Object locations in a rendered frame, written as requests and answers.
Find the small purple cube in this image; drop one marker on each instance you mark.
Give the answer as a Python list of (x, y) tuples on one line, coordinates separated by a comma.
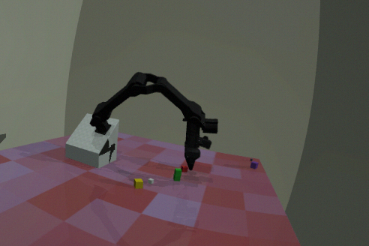
[(254, 165)]

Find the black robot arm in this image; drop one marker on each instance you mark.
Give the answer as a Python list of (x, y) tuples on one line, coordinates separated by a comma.
[(192, 112)]

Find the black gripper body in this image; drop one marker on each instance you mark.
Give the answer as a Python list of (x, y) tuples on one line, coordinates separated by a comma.
[(191, 144)]

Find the small yellow block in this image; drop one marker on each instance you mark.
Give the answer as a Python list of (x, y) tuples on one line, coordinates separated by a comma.
[(138, 183)]

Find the green block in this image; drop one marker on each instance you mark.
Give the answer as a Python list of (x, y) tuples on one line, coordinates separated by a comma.
[(176, 178), (177, 172)]

